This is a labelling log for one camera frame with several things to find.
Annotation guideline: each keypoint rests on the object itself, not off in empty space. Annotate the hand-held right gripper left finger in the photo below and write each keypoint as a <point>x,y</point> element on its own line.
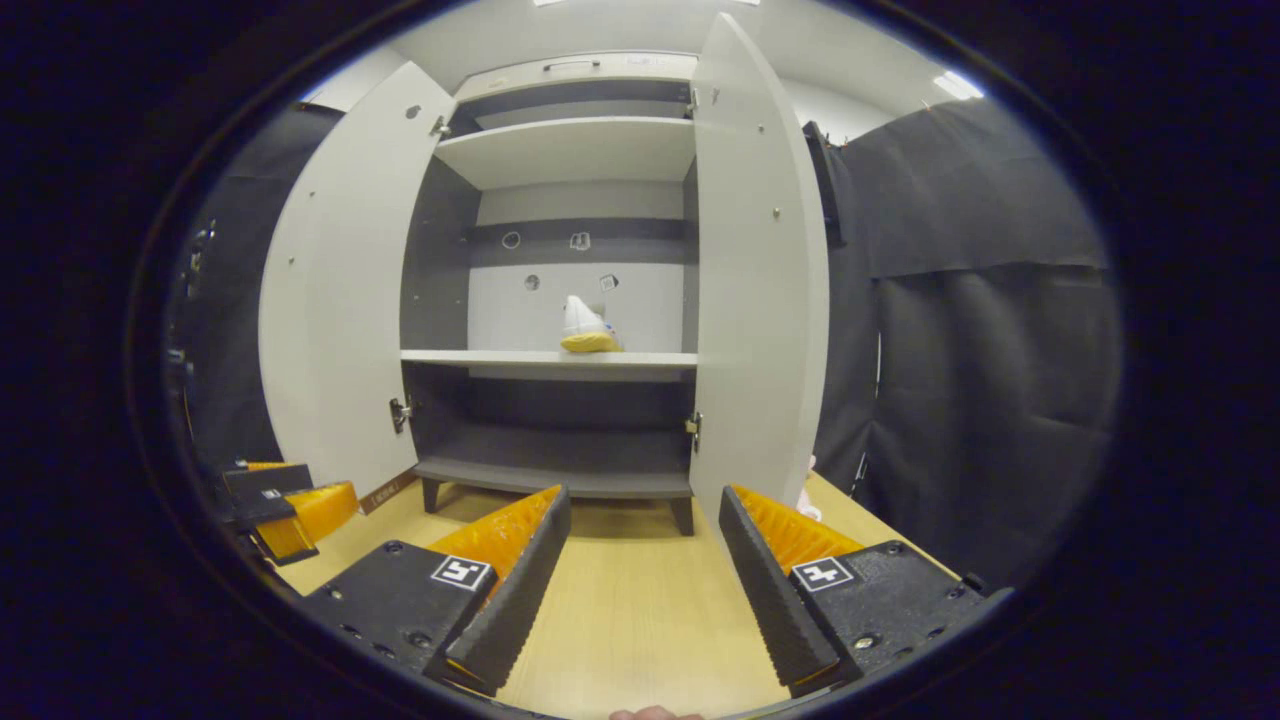
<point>515,590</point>

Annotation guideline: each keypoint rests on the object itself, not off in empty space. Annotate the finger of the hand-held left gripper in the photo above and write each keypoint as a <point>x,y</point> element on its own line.
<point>270,495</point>
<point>285,540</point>

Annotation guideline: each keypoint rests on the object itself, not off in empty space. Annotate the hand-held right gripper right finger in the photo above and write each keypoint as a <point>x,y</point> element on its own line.
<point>775,590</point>

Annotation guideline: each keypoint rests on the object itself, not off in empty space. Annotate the white shoe cabinet door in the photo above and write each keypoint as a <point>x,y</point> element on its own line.
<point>755,300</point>
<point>340,300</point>

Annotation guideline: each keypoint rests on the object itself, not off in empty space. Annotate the white shoe yellow sole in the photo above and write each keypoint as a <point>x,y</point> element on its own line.
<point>585,325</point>

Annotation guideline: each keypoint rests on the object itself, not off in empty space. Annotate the white grey shoe cabinet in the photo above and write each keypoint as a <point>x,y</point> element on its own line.
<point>570,150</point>

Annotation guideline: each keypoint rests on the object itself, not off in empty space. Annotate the pink green plush toy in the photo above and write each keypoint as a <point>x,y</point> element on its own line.
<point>808,495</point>

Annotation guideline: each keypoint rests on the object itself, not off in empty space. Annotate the brown cover book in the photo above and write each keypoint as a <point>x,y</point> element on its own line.
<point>385,492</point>

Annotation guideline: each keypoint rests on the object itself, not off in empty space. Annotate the black backdrop cloth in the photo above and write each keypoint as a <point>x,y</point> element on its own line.
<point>1000,400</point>

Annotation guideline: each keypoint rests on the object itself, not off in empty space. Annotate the ceiling light panel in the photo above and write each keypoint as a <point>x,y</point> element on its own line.
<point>958,85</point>
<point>650,3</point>

